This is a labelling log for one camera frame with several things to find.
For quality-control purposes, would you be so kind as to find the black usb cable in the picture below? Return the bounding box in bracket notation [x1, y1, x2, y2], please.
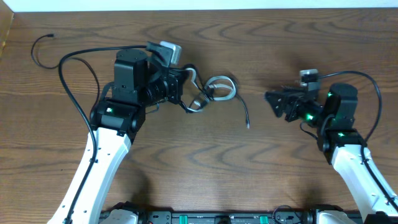
[30, 33, 251, 129]

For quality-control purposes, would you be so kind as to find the white usb cable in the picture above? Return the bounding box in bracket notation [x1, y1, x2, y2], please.
[185, 67, 238, 113]

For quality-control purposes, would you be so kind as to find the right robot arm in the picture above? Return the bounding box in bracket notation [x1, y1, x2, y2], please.
[264, 83, 397, 223]

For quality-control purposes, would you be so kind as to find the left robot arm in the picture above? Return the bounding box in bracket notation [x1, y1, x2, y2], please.
[49, 42, 188, 223]

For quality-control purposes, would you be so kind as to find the thin black base wire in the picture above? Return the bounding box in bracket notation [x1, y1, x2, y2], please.
[271, 204, 301, 224]

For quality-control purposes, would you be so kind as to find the black left camera cable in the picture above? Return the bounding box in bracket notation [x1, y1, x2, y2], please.
[57, 45, 149, 224]

